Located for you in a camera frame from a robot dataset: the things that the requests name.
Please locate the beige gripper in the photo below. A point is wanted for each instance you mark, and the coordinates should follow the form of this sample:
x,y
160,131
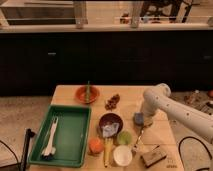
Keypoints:
x,y
148,121

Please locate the blue sponge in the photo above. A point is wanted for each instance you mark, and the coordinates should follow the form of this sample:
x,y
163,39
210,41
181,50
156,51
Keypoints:
x,y
138,119

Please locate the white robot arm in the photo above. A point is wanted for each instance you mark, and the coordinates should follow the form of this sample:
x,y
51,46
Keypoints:
x,y
158,98

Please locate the green plastic tray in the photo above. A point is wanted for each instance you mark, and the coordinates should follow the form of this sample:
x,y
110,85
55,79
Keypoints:
x,y
70,138

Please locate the green lime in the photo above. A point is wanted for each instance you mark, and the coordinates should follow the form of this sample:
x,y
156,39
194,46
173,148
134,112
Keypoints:
x,y
124,138

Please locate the metal fork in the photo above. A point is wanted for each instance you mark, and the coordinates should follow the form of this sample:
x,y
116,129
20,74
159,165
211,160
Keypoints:
x,y
135,146

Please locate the brown wooden block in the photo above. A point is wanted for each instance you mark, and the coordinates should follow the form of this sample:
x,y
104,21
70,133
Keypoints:
x,y
153,156

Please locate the dark brown bowl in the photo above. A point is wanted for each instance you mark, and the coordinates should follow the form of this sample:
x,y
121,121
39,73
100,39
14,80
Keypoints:
x,y
110,118

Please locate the brown crumb pile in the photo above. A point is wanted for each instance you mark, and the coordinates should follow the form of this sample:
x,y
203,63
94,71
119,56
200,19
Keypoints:
x,y
112,102

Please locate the white cup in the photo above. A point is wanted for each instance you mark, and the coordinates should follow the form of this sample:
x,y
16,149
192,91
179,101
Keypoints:
x,y
122,155

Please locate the yellow banana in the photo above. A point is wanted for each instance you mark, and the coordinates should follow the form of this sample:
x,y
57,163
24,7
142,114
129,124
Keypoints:
x,y
108,143

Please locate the orange fruit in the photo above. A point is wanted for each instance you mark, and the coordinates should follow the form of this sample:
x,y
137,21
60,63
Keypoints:
x,y
96,145

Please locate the green chopstick in bowl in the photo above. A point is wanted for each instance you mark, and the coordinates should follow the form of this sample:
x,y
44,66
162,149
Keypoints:
x,y
88,92

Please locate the orange bowl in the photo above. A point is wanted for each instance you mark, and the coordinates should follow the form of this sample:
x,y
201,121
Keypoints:
x,y
80,94

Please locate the white plastic fork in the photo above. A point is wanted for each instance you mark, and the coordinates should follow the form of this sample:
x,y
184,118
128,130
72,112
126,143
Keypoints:
x,y
50,149

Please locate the black stand left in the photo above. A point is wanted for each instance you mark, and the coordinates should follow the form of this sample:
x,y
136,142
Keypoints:
x,y
21,164

